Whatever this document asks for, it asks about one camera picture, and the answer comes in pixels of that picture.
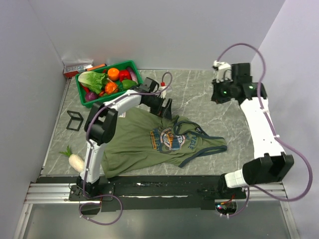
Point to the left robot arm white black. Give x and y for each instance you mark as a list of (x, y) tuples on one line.
[(101, 125)]

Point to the white toy radish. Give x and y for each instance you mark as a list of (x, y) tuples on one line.
[(75, 161)]

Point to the green plastic tray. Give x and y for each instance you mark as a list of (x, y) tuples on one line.
[(103, 97)]

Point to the aluminium rail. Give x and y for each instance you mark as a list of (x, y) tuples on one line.
[(51, 193)]

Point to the red white carton box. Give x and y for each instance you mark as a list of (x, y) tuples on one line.
[(74, 69)]

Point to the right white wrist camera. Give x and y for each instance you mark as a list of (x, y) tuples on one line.
[(222, 72)]

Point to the olive green tank top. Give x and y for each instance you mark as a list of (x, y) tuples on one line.
[(143, 140)]

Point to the toy lettuce head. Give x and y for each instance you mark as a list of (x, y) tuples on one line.
[(94, 81)]

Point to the purple toy eggplant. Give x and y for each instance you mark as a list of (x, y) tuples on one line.
[(132, 74)]

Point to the orange toy fruit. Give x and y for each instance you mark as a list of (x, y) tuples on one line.
[(113, 74)]

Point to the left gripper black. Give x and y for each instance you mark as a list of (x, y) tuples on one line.
[(164, 112)]

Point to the green toy pepper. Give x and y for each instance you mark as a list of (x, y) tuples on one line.
[(128, 84)]

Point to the black square frame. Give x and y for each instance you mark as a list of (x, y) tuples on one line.
[(75, 117)]

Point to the purple toy onion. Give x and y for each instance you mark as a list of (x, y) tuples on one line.
[(91, 96)]

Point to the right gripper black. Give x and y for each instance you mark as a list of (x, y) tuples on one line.
[(216, 96)]

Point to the orange toy pumpkin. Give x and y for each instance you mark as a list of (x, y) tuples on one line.
[(111, 88)]

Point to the red toy pepper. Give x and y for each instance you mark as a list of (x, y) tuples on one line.
[(124, 75)]

